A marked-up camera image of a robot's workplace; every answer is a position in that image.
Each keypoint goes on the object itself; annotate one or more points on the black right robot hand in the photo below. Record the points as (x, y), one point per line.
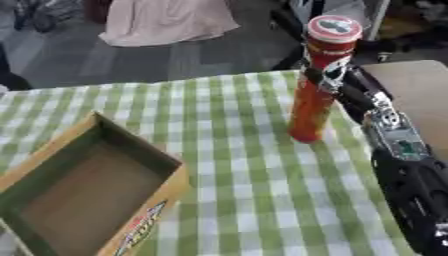
(350, 90)

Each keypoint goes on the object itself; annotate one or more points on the red cylindrical chip can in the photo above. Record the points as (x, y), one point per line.
(312, 103)

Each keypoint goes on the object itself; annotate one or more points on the silver and black right robot arm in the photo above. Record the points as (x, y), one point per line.
(408, 173)

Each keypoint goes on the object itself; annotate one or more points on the open tan cardboard box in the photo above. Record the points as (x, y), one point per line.
(87, 190)

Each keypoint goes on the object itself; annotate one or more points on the pink fabric cover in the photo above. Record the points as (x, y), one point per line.
(166, 20)

